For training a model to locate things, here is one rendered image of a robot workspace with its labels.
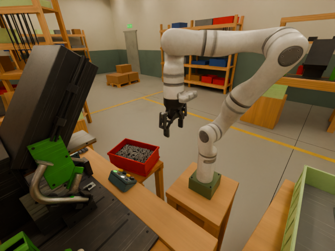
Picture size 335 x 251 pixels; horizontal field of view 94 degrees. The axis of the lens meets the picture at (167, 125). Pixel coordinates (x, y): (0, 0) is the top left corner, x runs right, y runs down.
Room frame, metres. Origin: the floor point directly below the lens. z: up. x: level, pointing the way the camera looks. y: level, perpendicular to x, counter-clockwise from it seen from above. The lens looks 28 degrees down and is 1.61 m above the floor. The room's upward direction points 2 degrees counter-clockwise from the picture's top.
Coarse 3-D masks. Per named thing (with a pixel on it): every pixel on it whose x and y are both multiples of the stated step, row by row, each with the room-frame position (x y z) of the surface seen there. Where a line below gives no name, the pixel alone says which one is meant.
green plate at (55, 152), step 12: (36, 144) 0.51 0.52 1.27; (48, 144) 0.54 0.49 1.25; (60, 144) 0.56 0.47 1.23; (36, 156) 0.49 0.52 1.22; (48, 156) 0.52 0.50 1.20; (60, 156) 0.54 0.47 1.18; (48, 168) 0.49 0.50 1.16; (60, 168) 0.52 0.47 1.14; (72, 168) 0.54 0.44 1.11; (48, 180) 0.47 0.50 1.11; (60, 180) 0.49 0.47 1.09
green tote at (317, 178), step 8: (304, 168) 0.65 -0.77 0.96; (312, 168) 0.65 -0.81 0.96; (304, 176) 0.59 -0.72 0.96; (312, 176) 0.64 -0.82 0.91; (320, 176) 0.62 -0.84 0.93; (328, 176) 0.60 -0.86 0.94; (296, 184) 0.64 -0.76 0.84; (304, 184) 0.54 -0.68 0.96; (312, 184) 0.63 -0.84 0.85; (320, 184) 0.61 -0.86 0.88; (328, 184) 0.59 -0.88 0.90; (296, 192) 0.57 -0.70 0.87; (328, 192) 0.58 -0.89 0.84; (296, 200) 0.50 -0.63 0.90; (296, 208) 0.43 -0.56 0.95; (288, 216) 0.47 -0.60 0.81; (296, 216) 0.38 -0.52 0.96; (288, 224) 0.42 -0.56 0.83; (296, 224) 0.35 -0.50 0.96; (288, 232) 0.37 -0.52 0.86; (296, 232) 0.32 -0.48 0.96; (288, 240) 0.33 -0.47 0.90; (288, 248) 0.29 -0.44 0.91
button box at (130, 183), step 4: (112, 172) 0.67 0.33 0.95; (116, 172) 0.67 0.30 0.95; (120, 172) 0.69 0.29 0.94; (112, 176) 0.66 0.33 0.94; (116, 176) 0.64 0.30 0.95; (120, 176) 0.64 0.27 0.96; (124, 176) 0.65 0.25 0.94; (112, 180) 0.64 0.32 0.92; (116, 180) 0.63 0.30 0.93; (120, 180) 0.62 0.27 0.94; (124, 180) 0.61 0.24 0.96; (128, 180) 0.61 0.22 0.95; (132, 180) 0.63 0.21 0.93; (136, 180) 0.64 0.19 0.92; (116, 184) 0.61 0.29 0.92; (120, 184) 0.60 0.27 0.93; (124, 184) 0.59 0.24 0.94; (128, 184) 0.60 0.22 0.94; (132, 184) 0.61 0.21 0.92; (120, 188) 0.59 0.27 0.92; (124, 188) 0.58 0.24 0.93; (128, 188) 0.59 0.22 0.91
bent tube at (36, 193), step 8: (40, 160) 0.48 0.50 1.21; (40, 168) 0.46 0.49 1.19; (32, 176) 0.44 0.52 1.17; (40, 176) 0.44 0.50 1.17; (32, 184) 0.42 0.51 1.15; (32, 192) 0.41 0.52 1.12; (40, 192) 0.42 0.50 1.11; (40, 200) 0.40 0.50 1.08; (48, 200) 0.41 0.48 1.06; (56, 200) 0.43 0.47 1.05; (64, 200) 0.44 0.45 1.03; (72, 200) 0.46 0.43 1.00; (80, 200) 0.47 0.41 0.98
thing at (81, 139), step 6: (78, 132) 0.84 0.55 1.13; (84, 132) 0.83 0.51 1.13; (72, 138) 0.77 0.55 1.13; (78, 138) 0.77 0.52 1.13; (84, 138) 0.76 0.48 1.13; (90, 138) 0.76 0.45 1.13; (72, 144) 0.71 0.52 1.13; (78, 144) 0.71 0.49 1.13; (84, 144) 0.72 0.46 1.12; (90, 144) 0.74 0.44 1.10; (72, 150) 0.67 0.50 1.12; (78, 150) 0.69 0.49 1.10; (24, 174) 0.51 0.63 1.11
